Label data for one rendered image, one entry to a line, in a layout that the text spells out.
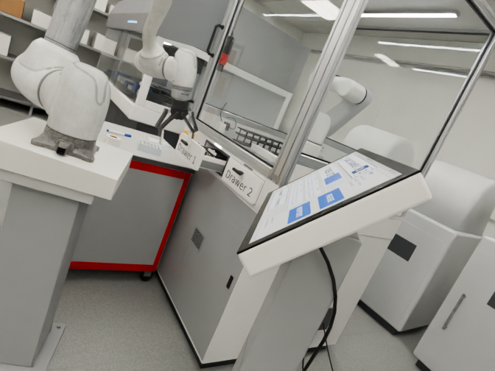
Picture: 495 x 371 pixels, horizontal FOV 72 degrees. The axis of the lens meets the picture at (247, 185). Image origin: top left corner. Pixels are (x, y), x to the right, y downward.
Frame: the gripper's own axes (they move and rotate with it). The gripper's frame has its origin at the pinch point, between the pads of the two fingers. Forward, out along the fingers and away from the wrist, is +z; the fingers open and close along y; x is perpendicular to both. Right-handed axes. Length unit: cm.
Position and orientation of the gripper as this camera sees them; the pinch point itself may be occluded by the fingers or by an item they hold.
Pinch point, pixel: (174, 142)
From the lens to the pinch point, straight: 164.1
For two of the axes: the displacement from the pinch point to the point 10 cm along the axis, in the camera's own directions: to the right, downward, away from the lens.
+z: -2.0, 9.2, 3.4
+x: -4.9, -3.9, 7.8
